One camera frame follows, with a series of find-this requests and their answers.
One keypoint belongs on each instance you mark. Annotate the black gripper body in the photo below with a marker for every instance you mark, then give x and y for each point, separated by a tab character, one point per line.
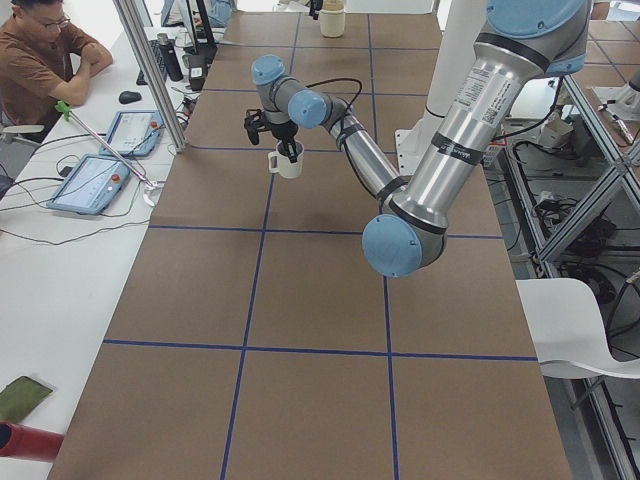
283	131

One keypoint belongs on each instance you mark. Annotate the white mug with handle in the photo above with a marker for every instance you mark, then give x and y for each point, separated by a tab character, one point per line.
279	164

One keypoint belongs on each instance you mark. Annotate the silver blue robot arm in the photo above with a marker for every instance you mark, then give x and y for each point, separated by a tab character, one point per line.
492	49

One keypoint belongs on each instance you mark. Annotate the cream lidded bin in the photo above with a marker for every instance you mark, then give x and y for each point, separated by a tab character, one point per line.
332	18

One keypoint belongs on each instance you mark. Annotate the black water bottle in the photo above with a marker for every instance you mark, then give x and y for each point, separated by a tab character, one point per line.
169	56

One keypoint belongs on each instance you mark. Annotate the far blue teach pendant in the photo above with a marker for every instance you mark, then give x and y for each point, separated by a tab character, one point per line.
135	132

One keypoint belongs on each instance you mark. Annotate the blue teach pendant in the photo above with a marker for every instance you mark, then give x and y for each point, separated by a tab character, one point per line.
90	186
135	132

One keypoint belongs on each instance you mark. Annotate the black computer mouse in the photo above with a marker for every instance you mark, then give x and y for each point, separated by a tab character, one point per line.
128	97

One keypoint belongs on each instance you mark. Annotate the near blue teach pendant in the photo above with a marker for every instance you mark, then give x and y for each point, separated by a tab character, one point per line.
90	186

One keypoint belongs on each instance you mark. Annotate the grabber stick green tip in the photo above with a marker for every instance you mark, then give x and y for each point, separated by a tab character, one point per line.
150	186

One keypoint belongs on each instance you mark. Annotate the seated man brown shirt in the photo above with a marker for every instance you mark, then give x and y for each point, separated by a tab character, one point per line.
45	59

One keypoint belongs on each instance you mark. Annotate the white chair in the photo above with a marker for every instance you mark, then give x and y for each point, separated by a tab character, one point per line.
567	330

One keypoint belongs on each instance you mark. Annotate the green pouch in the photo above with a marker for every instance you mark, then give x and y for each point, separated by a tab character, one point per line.
21	397

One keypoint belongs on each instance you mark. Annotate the red cylinder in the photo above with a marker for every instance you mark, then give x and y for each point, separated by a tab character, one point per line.
28	443

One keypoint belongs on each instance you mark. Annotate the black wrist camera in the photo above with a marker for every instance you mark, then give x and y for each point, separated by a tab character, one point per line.
254	125

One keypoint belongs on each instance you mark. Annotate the aluminium frame post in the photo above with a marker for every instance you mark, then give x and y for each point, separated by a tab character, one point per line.
133	27

